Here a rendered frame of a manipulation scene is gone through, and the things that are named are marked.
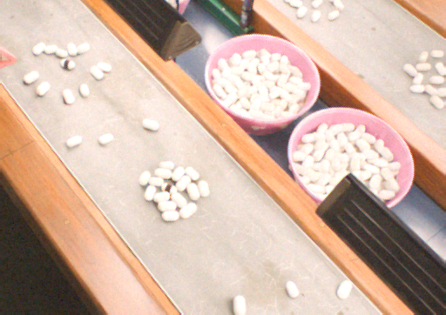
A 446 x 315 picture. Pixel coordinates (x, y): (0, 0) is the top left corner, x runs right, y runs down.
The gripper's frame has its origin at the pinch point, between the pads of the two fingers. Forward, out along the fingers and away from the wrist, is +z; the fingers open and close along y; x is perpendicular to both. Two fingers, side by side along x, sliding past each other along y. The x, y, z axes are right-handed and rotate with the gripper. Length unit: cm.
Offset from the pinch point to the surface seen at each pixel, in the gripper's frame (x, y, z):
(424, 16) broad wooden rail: -54, -37, 80
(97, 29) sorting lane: -7.7, 8.6, 26.9
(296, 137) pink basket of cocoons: -19, -45, 40
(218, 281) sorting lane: 4, -61, 15
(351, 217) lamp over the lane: -27, -73, 0
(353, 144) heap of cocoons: -24, -53, 50
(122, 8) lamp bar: -25.7, -20.7, -1.1
